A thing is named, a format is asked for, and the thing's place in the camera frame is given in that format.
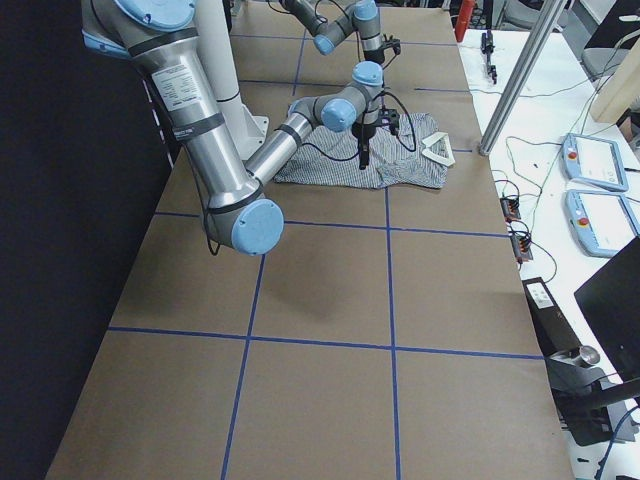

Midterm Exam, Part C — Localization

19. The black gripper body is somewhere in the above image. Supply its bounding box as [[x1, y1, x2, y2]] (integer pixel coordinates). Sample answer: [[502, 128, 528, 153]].
[[351, 120, 380, 150]]

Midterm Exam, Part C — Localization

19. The blue white striped polo shirt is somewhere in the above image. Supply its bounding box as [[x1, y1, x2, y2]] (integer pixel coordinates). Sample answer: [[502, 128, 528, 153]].
[[274, 113, 455, 189]]

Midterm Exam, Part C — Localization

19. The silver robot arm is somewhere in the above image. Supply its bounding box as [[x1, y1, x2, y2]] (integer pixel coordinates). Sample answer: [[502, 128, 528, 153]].
[[81, 1, 384, 255], [279, 0, 385, 65]]

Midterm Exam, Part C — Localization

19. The white mounting column with base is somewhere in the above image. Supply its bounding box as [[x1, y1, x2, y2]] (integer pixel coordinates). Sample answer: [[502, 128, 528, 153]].
[[194, 0, 269, 161]]

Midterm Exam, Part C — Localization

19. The black grabber tool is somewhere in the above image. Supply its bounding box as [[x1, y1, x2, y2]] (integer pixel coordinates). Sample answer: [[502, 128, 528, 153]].
[[481, 28, 497, 85]]

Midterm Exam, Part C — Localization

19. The orange black circuit board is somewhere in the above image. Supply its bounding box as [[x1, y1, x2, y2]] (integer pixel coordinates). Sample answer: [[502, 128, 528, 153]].
[[510, 232, 533, 264], [499, 196, 522, 223]]

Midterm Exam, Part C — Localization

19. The red cylinder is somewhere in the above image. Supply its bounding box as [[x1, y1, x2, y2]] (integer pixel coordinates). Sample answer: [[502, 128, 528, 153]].
[[454, 0, 475, 43]]

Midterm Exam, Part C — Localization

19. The far blue teach pendant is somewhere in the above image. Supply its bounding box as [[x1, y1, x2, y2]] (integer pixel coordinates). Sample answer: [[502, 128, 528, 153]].
[[561, 133, 629, 192]]

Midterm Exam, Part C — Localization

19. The blue teach pendant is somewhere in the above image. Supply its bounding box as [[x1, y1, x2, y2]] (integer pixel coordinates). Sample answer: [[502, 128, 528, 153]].
[[561, 133, 629, 192], [564, 189, 639, 258]]

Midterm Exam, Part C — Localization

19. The near blue teach pendant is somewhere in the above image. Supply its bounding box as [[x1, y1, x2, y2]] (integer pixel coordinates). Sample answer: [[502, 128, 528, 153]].
[[564, 189, 639, 258]]

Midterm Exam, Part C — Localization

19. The black box with white label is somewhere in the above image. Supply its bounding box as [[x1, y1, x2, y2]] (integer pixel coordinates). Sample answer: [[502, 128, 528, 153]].
[[522, 277, 582, 366]]

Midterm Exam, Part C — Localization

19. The black monitor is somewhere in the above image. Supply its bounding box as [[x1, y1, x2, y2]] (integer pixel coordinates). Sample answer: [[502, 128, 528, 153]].
[[574, 238, 640, 381]]

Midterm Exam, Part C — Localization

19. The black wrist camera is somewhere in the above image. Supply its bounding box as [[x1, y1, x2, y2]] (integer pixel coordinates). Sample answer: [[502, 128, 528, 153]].
[[378, 108, 400, 137], [381, 34, 401, 56]]

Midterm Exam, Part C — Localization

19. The aluminium frame post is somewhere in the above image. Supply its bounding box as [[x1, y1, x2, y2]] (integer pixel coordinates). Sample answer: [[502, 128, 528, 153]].
[[479, 1, 574, 156]]

